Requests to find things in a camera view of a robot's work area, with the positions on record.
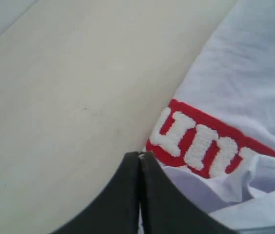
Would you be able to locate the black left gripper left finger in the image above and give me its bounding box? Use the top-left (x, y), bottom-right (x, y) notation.
top-left (54, 152), bottom-right (140, 234)

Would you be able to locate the white t-shirt red Chinese patch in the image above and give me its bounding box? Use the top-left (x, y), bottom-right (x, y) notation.
top-left (144, 0), bottom-right (275, 234)

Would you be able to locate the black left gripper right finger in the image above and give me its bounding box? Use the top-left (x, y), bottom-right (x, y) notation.
top-left (139, 153), bottom-right (237, 234)

